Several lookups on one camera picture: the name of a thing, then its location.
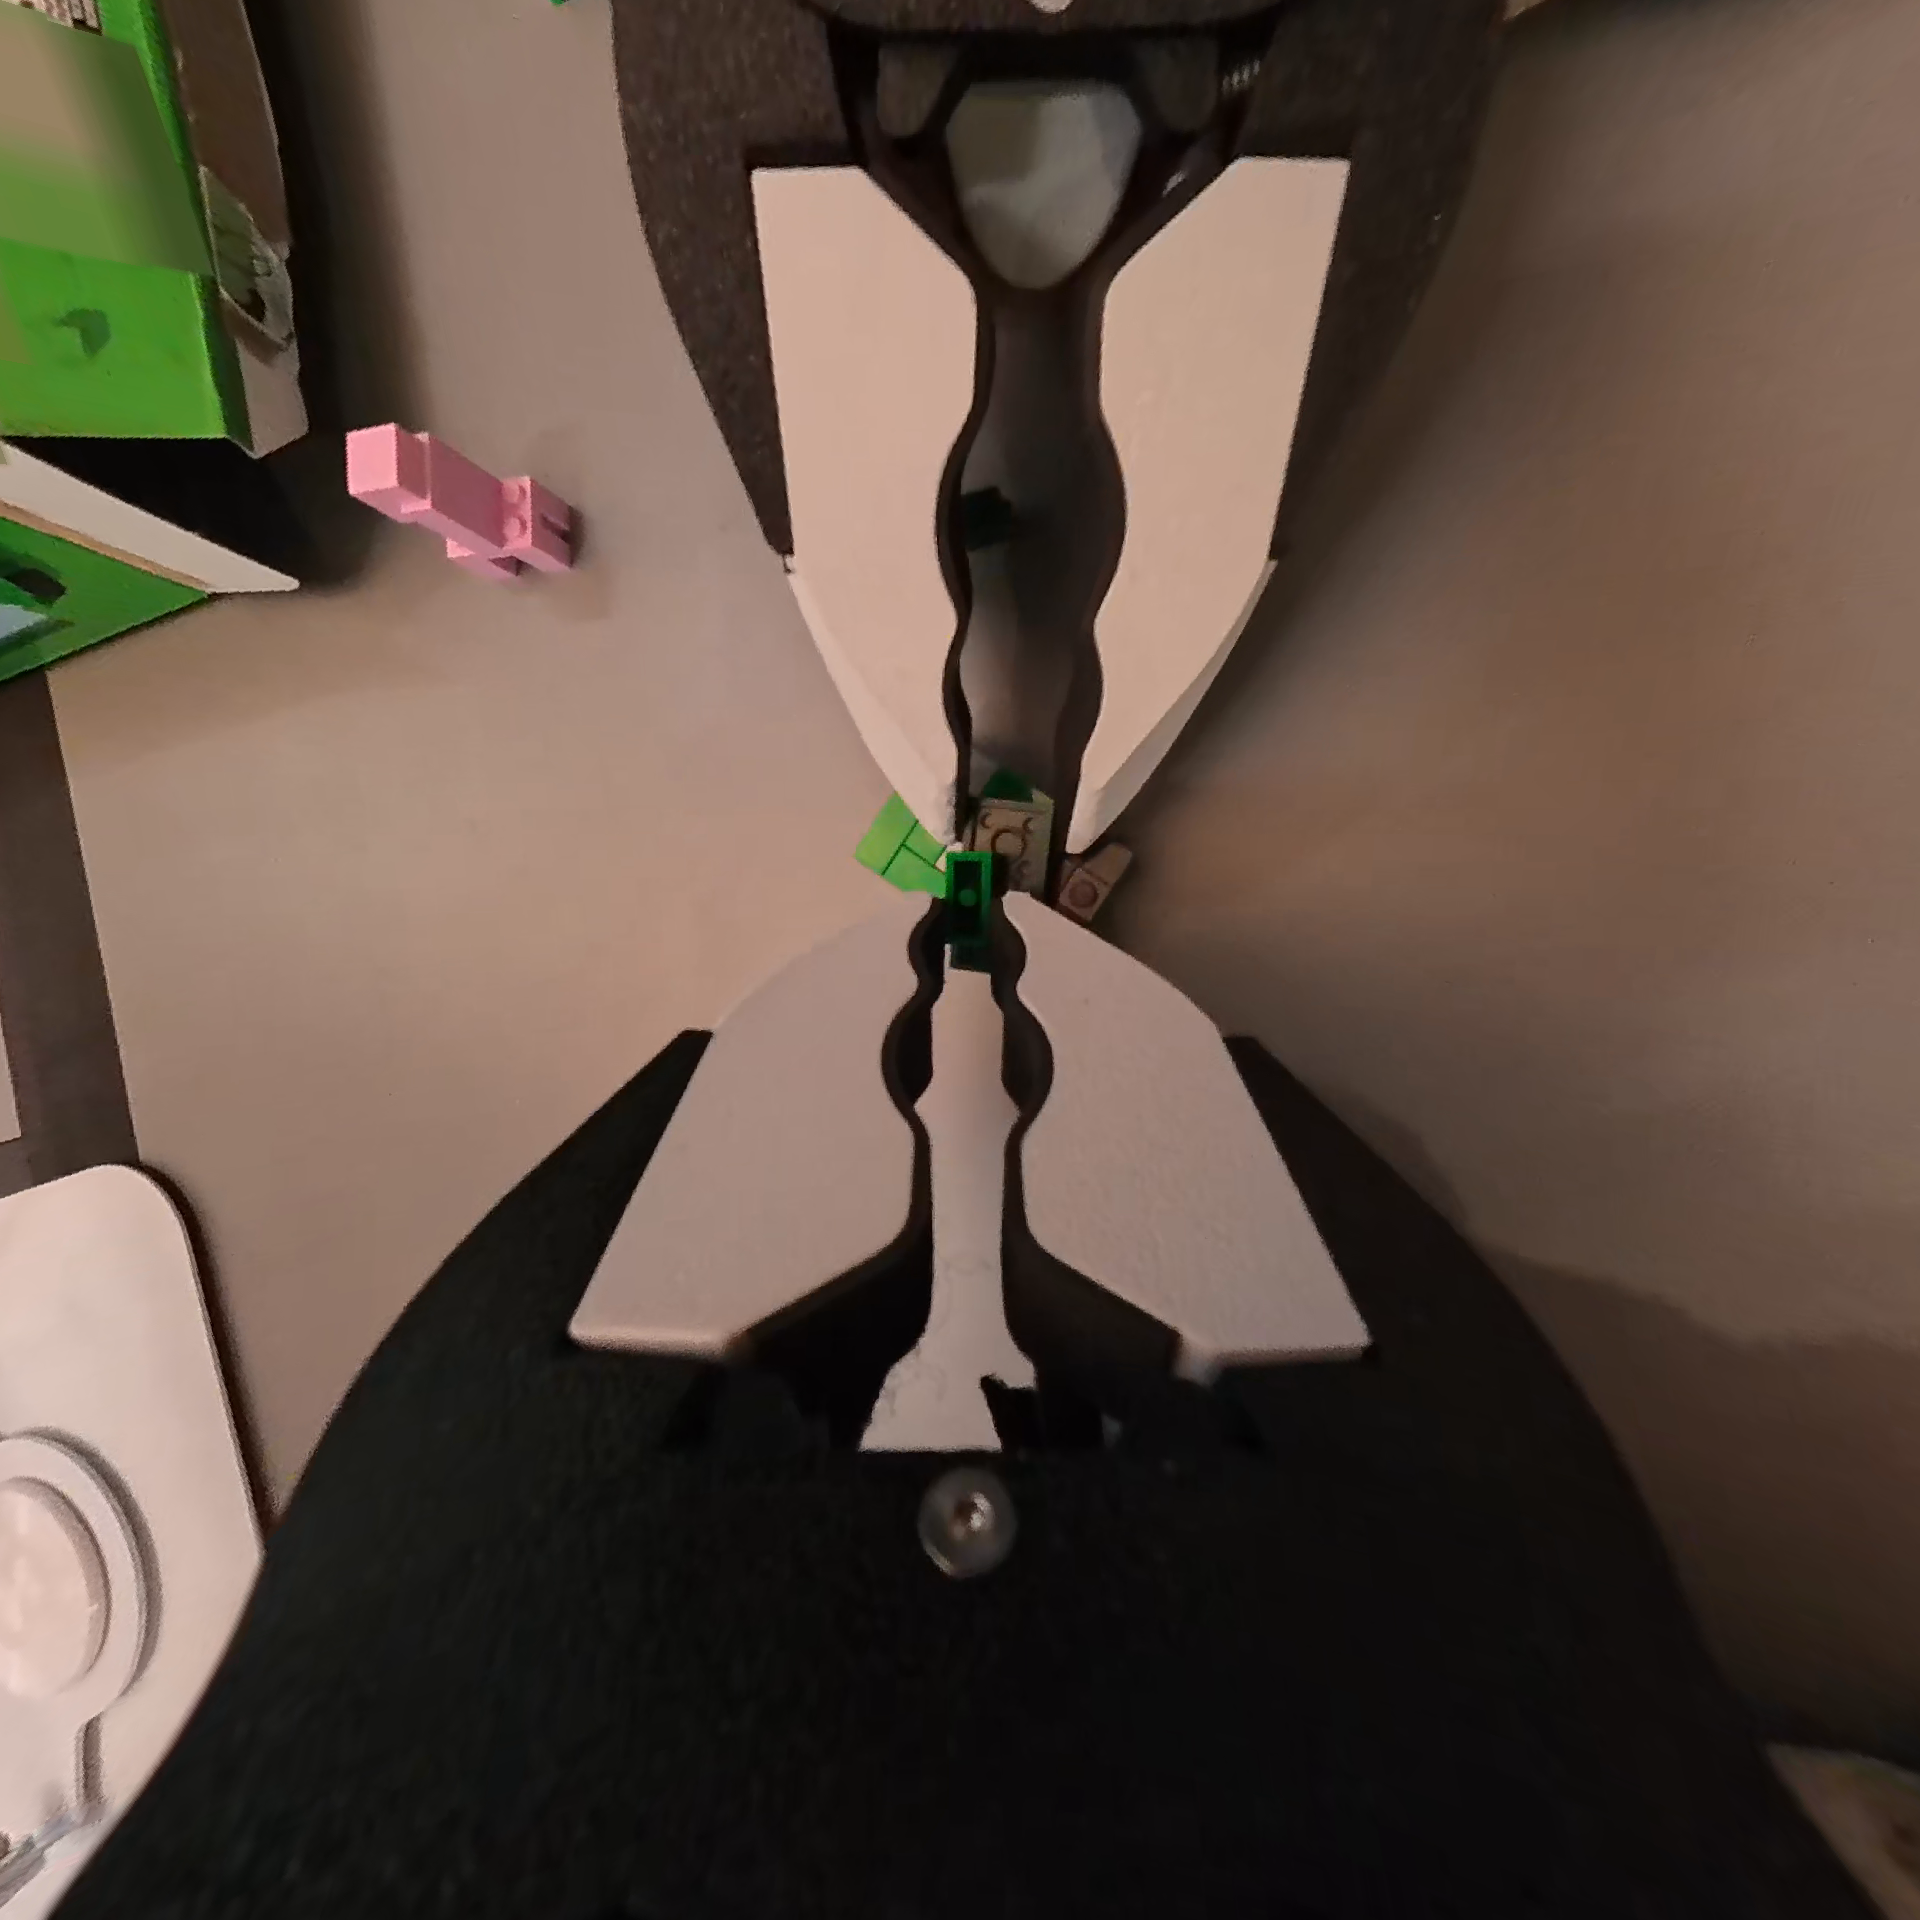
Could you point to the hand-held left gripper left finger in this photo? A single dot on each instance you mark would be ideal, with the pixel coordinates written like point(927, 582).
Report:
point(763, 1172)

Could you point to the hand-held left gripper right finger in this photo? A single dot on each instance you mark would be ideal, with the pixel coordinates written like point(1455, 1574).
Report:
point(1184, 1172)

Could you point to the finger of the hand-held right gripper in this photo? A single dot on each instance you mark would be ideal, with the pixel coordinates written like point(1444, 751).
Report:
point(1213, 422)
point(856, 422)

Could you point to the small green lego brick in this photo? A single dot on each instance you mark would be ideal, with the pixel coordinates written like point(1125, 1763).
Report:
point(970, 902)

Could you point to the dark green lego assembly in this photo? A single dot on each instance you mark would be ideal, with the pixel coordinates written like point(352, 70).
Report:
point(901, 849)

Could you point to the pink lego pig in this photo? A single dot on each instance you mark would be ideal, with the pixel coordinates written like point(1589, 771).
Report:
point(465, 494)

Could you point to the green lego box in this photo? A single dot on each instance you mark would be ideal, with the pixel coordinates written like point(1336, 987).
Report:
point(90, 375)

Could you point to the white book stand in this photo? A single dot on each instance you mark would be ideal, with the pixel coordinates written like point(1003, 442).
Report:
point(119, 1321)

